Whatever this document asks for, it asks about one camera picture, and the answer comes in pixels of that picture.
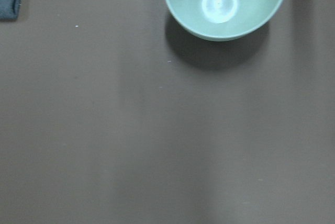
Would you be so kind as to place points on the mint green bowl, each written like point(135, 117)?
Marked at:
point(222, 20)

